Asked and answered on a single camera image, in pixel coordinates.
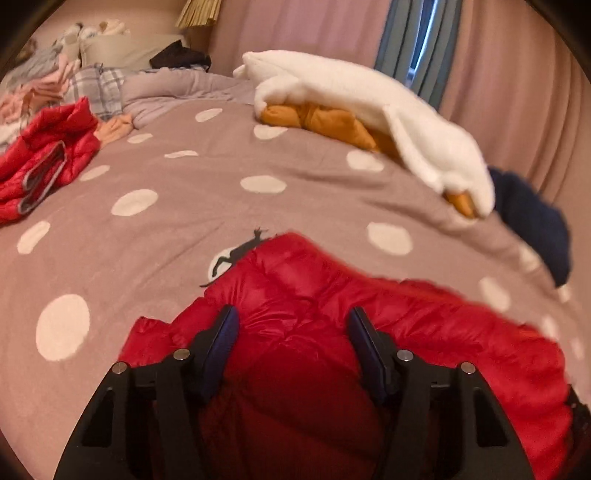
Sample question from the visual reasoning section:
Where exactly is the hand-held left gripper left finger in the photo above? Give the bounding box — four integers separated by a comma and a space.
53, 305, 241, 480

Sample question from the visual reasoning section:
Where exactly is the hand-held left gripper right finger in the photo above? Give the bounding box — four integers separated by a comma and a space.
347, 307, 536, 480

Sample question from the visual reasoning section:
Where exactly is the red puffer jacket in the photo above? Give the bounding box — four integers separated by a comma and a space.
0, 96, 101, 224
117, 232, 575, 480

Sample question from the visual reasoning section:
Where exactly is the pink clothes pile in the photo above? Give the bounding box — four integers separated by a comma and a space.
0, 58, 81, 124

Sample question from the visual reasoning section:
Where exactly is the polka-dot bed blanket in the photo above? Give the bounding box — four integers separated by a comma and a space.
0, 88, 591, 480

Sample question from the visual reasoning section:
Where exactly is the navy blue cloth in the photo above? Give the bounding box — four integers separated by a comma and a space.
487, 167, 572, 288

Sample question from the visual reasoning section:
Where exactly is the peach cloth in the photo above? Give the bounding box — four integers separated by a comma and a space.
95, 114, 134, 148

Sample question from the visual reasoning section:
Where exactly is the lilac duvet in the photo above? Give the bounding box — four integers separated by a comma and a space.
121, 69, 259, 128

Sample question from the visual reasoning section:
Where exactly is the white goose plush toy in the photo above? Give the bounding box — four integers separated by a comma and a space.
232, 50, 496, 220

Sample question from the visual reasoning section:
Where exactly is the folded red puffer jacket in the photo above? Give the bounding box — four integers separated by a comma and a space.
0, 96, 101, 224

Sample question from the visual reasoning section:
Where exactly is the plaid quilt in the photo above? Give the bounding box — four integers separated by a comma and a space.
69, 65, 127, 121

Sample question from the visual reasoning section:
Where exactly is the pink curtain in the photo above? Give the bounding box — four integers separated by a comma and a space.
205, 0, 393, 84
438, 0, 587, 217

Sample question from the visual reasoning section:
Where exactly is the black cloth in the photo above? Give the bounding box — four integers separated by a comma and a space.
148, 41, 212, 73

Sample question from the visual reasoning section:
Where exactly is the grey pillow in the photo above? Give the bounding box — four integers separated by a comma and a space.
79, 33, 190, 70

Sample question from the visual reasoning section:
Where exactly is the blue-grey curtain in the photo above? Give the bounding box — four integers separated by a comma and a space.
374, 0, 462, 108

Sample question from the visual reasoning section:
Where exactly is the window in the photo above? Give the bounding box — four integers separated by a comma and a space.
409, 0, 437, 77

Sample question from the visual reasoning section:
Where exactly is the blue-grey garment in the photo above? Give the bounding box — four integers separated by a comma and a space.
9, 48, 65, 84

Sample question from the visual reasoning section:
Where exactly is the pleated lamp shade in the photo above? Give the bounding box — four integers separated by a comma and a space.
175, 0, 222, 28

